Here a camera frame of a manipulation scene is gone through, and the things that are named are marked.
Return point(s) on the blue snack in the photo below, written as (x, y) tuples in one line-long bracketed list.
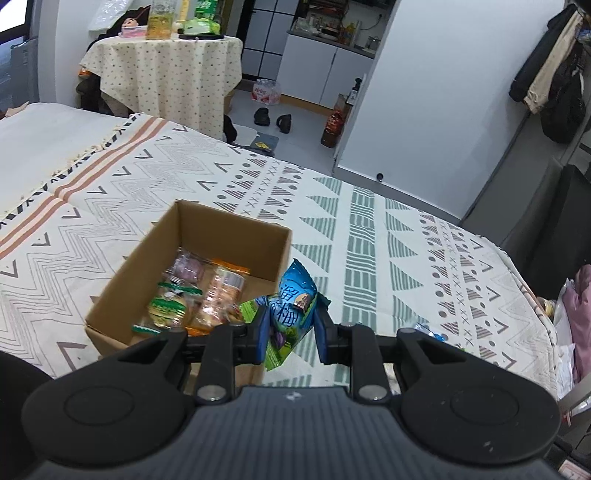
[(423, 328)]

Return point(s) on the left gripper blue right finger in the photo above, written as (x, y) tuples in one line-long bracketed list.
[(326, 336)]

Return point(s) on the round table with dotted cloth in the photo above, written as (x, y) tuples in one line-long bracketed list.
[(184, 81)]

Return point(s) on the blue green snack bag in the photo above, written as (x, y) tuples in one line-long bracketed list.
[(291, 313)]

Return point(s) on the dark red oil bottle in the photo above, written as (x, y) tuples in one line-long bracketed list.
[(337, 119)]

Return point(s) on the yellow drink bottle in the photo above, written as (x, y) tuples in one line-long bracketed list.
[(161, 18)]

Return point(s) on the black slipper right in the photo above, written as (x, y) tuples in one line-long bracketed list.
[(283, 123)]

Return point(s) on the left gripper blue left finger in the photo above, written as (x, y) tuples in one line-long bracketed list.
[(257, 320)]

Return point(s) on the hanging coats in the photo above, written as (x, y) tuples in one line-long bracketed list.
[(551, 82)]

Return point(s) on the orange cracker packet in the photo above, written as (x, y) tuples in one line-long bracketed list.
[(221, 284)]

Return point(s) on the white kitchen cabinet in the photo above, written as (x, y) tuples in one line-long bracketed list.
[(317, 72)]

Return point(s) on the black slipper left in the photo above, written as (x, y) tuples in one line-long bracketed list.
[(262, 117)]

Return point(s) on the black chair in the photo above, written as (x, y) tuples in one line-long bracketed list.
[(551, 241)]

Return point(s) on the pack of water bottles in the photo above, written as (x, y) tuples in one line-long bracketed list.
[(266, 92)]

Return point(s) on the purple snack packet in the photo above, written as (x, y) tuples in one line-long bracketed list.
[(187, 268)]

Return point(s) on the pink bedding pile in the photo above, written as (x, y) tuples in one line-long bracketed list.
[(572, 322)]

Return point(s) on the white bed sheet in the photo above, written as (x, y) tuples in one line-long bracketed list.
[(42, 139)]

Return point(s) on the pink tissue box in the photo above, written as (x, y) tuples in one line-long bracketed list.
[(130, 28)]

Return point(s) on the green biscuit packet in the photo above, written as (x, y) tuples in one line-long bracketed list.
[(172, 307)]

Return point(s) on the black slipper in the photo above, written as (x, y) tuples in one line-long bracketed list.
[(262, 117), (283, 123)]

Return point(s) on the brown cardboard box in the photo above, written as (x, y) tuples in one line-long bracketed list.
[(189, 241)]

